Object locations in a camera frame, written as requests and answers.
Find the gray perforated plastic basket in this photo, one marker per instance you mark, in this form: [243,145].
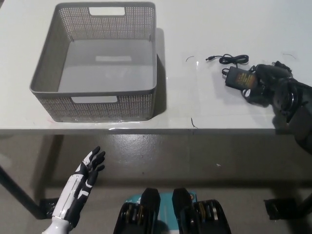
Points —
[136,107]

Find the black table foot plate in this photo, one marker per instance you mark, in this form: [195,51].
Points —
[48,207]
[282,209]

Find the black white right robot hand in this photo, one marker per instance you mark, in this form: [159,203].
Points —
[280,92]

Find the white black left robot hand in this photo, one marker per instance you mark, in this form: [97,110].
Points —
[80,182]

